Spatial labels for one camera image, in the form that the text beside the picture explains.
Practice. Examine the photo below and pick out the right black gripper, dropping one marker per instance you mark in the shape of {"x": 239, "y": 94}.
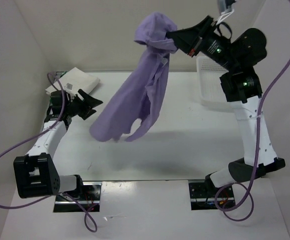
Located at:
{"x": 186, "y": 40}

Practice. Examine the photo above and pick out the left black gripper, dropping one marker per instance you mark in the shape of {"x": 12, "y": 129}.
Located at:
{"x": 89, "y": 100}

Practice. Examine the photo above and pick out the cream white t shirt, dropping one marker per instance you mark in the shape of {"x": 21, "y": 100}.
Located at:
{"x": 72, "y": 81}

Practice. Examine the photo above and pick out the lavender t shirt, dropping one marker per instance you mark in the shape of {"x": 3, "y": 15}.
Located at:
{"x": 136, "y": 105}

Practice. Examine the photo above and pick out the green t shirt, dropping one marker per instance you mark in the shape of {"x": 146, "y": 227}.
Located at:
{"x": 60, "y": 73}

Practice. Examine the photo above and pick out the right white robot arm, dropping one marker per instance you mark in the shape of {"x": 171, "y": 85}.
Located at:
{"x": 242, "y": 89}

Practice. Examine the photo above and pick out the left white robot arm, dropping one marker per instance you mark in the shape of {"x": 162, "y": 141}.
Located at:
{"x": 35, "y": 172}

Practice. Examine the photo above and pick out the white plastic basket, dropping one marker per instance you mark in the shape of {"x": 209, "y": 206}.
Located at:
{"x": 210, "y": 92}

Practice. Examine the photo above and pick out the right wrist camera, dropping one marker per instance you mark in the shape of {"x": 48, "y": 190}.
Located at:
{"x": 225, "y": 9}

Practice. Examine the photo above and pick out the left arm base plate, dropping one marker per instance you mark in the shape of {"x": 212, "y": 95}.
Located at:
{"x": 89, "y": 199}

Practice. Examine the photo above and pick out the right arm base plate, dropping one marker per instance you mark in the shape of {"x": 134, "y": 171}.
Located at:
{"x": 201, "y": 199}

